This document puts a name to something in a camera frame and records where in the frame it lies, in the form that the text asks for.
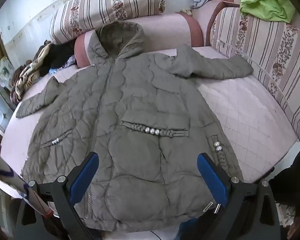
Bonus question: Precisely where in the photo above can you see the olive green puffer jacket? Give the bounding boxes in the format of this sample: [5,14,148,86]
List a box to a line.
[16,21,253,232]

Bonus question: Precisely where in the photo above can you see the black clothes pile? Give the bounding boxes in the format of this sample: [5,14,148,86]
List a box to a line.
[39,41,75,77]

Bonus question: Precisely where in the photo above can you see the pink quilted round bed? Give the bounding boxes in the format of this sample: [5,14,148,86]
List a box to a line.
[1,48,296,180]

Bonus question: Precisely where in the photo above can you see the beige brown patterned blanket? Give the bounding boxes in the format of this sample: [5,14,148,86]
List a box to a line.
[9,40,52,105]

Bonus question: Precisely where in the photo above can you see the blue plastic bag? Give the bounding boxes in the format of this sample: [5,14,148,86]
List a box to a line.
[49,55,76,75]

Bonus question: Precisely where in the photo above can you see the floral gift bag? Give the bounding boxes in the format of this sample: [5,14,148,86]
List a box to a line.
[0,57,15,91]

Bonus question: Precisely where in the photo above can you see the striped floral pillow right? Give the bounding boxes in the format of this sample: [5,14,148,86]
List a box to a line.
[210,7,300,140]

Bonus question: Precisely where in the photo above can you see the striped floral pillow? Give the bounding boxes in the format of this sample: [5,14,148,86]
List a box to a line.
[210,7,300,140]
[50,0,165,45]

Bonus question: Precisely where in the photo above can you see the pink bolster cushion centre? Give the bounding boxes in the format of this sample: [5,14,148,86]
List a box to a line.
[73,12,205,68]

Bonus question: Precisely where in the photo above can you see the pink bolster cushion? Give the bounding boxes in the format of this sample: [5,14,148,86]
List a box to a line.
[192,0,240,47]
[73,12,205,68]

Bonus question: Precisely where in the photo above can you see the striped floral pillow left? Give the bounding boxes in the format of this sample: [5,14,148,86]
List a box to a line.
[50,0,165,45]

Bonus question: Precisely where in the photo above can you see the pink bolster cushion right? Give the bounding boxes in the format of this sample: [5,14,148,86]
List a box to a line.
[192,0,240,47]

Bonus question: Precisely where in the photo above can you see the lime green garment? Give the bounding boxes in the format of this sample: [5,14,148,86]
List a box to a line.
[239,0,295,23]

